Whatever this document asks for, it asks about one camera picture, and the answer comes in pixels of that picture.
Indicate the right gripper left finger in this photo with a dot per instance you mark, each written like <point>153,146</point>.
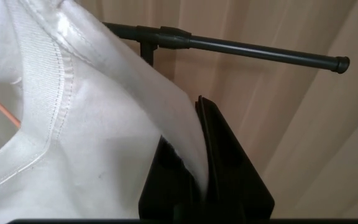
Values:
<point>166,193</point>

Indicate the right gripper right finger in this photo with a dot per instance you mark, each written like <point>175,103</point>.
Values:
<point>238,186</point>

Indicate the white printed t-shirt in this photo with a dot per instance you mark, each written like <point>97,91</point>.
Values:
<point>89,124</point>

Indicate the pink clothes hanger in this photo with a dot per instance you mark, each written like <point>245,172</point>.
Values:
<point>2,107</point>

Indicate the black clothes rack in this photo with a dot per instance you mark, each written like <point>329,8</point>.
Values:
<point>259,51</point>

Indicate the beige curtain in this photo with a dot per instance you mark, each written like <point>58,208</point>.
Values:
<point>291,124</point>

